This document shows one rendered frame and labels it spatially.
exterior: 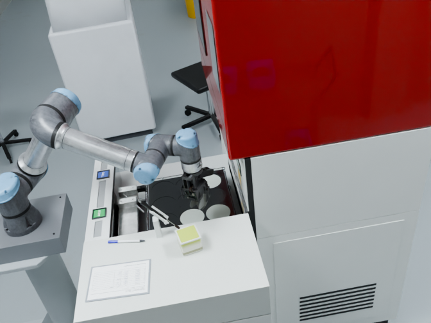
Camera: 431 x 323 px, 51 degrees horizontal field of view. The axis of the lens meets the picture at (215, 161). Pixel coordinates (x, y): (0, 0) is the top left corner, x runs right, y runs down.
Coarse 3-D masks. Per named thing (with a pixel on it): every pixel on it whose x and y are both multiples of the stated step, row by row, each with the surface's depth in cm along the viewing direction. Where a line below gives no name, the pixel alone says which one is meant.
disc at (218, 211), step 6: (216, 204) 188; (222, 204) 188; (210, 210) 186; (216, 210) 185; (222, 210) 185; (228, 210) 185; (210, 216) 183; (216, 216) 183; (222, 216) 182; (228, 216) 182
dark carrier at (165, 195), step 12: (168, 180) 205; (180, 180) 204; (156, 192) 199; (168, 192) 198; (180, 192) 197; (216, 192) 194; (228, 192) 193; (156, 204) 192; (168, 204) 192; (180, 204) 191; (228, 204) 187; (168, 216) 186; (180, 216) 185
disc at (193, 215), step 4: (184, 212) 186; (188, 212) 186; (192, 212) 186; (196, 212) 186; (200, 212) 185; (184, 216) 185; (188, 216) 184; (192, 216) 184; (196, 216) 184; (200, 216) 184; (204, 216) 183; (180, 220) 183; (184, 220) 182; (188, 220) 182; (192, 220) 182; (196, 220) 182; (200, 220) 181
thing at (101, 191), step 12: (96, 168) 208; (108, 168) 207; (96, 180) 201; (108, 180) 200; (96, 192) 194; (108, 192) 193; (96, 204) 187; (108, 204) 186; (108, 216) 180; (96, 228) 176; (108, 228) 175
